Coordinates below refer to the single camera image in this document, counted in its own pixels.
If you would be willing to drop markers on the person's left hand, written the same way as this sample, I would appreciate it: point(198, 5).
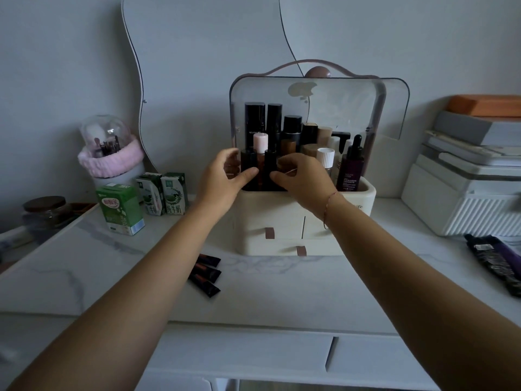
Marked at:
point(217, 187)

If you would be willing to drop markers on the person's right hand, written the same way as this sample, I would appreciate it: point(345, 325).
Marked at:
point(309, 179)

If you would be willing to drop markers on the person's left thumb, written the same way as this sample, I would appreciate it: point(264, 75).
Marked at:
point(247, 177)

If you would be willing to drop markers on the person's right thumb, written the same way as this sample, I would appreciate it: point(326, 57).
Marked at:
point(281, 180)

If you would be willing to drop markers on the small black bottle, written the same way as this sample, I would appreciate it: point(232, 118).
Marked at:
point(268, 164)
point(248, 160)

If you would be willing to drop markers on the person's right forearm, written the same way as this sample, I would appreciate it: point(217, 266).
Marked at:
point(407, 289)

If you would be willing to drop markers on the person's left forearm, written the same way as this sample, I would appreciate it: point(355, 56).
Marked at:
point(134, 297)

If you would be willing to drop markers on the pink cap bottle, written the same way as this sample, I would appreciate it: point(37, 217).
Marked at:
point(260, 141)

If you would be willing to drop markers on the cream cosmetic organizer clear lid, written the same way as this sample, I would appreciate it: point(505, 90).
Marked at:
point(268, 225)

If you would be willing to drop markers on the brown foundation bottle black cap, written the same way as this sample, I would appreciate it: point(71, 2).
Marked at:
point(291, 132)

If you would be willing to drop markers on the white ribbed cap bottle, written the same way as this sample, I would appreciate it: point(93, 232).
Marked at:
point(325, 155)

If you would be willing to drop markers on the tall black square bottle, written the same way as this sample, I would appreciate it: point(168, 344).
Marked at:
point(254, 118)

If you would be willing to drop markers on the beige cap bottle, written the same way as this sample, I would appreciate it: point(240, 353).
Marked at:
point(324, 135)

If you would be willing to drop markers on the tall black round bottle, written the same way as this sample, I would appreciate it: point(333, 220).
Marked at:
point(274, 118)

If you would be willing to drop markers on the dark dropper serum bottle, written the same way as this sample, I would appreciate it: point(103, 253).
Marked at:
point(351, 168)

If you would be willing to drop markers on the black pump bottle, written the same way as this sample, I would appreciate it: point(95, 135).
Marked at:
point(341, 136)

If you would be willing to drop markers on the small green milk carton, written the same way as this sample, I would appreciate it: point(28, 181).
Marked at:
point(174, 194)
point(149, 195)

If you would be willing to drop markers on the black orange sachet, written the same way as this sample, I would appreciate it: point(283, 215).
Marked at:
point(204, 286)
point(207, 272)
point(209, 260)

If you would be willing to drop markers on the pink fluffy headband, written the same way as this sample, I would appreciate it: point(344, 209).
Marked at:
point(122, 160)

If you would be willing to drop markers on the wavy frameless mirror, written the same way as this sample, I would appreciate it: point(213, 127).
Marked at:
point(203, 56)

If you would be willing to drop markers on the large green drink carton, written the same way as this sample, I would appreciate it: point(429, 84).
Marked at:
point(121, 209)

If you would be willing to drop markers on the makeup brushes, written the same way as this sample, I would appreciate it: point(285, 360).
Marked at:
point(109, 147)

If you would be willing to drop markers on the clear dome brush holder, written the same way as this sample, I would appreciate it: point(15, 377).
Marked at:
point(104, 128)

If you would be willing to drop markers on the white ribbed storage case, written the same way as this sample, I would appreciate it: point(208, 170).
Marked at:
point(464, 203)

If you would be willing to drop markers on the grey flat box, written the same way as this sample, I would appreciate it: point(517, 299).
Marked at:
point(476, 128)

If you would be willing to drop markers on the glass jar dark lid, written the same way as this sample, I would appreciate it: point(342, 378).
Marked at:
point(47, 217)

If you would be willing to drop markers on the orange flat box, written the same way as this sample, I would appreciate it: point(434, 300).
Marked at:
point(484, 105)

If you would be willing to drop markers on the black printed packet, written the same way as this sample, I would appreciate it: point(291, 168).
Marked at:
point(490, 262)

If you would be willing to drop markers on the purple packet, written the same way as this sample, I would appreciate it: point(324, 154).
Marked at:
point(511, 254)

